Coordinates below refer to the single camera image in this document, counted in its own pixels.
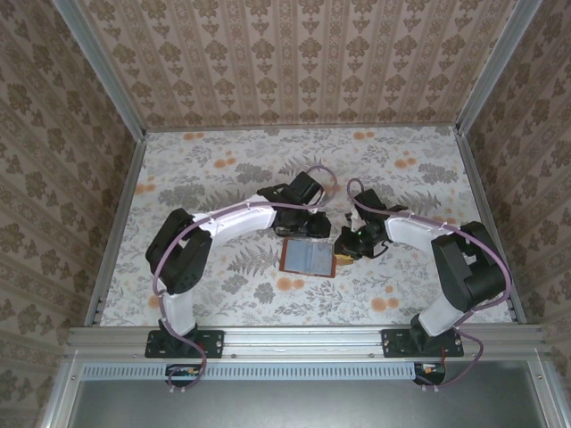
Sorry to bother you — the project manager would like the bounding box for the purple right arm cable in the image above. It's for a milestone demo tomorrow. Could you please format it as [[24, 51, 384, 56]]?
[[346, 177, 512, 394]]

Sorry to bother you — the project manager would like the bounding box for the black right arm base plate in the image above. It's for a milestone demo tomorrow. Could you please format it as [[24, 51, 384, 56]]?
[[381, 328, 465, 359]]

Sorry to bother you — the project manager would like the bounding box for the aluminium corner post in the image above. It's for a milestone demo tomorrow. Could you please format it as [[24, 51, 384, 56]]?
[[455, 0, 545, 137], [50, 0, 148, 140]]

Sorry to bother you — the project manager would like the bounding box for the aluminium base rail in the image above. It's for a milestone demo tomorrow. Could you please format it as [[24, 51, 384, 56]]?
[[66, 325, 548, 358]]

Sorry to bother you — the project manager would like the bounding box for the grey slotted cable duct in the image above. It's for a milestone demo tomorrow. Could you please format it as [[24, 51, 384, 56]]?
[[82, 361, 418, 381]]

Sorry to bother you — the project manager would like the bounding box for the brown leather card holder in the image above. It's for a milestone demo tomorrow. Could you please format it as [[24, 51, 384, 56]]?
[[278, 236, 336, 279]]

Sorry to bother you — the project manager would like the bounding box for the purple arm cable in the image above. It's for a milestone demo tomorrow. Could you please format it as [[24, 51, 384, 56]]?
[[346, 177, 512, 394], [153, 164, 340, 396]]

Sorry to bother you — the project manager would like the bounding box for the grey metal panel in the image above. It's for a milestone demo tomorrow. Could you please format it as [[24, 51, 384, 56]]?
[[70, 378, 543, 428]]

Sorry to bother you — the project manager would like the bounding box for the black controller board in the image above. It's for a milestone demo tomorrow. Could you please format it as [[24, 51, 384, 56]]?
[[164, 363, 203, 388], [412, 361, 448, 387]]

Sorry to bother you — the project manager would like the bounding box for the thin aluminium rail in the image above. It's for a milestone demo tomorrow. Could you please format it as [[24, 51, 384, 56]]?
[[145, 123, 460, 134]]

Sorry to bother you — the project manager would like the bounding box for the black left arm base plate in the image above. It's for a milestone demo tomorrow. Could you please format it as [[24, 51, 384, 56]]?
[[145, 328, 225, 359]]

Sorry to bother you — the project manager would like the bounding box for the aluminium side rail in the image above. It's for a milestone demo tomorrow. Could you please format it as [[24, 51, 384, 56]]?
[[84, 131, 148, 329], [454, 128, 527, 325]]

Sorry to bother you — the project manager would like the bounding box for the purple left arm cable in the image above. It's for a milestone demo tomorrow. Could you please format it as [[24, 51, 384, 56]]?
[[153, 164, 340, 396]]

